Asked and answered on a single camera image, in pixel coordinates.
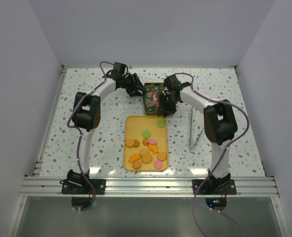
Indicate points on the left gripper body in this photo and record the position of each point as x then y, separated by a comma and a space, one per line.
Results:
128, 83

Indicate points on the pink round cookie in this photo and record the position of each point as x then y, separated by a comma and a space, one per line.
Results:
152, 141
158, 164

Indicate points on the green cookie tin box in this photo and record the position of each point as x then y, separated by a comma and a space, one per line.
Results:
150, 114

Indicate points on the green round cookie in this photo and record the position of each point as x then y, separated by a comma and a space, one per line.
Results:
146, 133
161, 123

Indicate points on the round tan biscuit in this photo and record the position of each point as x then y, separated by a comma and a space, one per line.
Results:
136, 164

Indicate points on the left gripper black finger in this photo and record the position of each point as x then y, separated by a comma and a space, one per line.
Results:
139, 85
135, 93

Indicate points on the round dotted biscuit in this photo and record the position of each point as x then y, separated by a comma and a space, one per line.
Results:
129, 142

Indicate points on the right dotted biscuit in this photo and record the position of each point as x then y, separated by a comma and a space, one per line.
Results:
161, 156

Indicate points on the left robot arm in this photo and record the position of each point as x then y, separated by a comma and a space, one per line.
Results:
86, 114

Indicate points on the gold tin lid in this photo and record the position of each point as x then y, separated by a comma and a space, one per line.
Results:
152, 98

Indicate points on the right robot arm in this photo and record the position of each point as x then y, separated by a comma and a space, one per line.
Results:
220, 125

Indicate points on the orange fish cookie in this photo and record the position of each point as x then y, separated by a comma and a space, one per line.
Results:
134, 157
153, 148

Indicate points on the yellow plastic tray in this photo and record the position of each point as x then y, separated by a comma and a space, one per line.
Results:
134, 126

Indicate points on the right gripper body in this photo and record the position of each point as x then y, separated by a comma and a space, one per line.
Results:
168, 103

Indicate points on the large dotted biscuit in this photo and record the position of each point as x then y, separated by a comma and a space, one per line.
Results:
147, 158

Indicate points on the flower shaped cookie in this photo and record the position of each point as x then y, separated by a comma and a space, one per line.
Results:
144, 152

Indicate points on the aluminium frame rail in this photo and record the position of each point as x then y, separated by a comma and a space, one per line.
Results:
253, 187

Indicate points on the steel serving tongs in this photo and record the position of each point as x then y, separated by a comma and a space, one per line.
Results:
196, 127

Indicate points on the brown round biscuit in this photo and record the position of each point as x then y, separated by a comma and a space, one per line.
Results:
136, 144

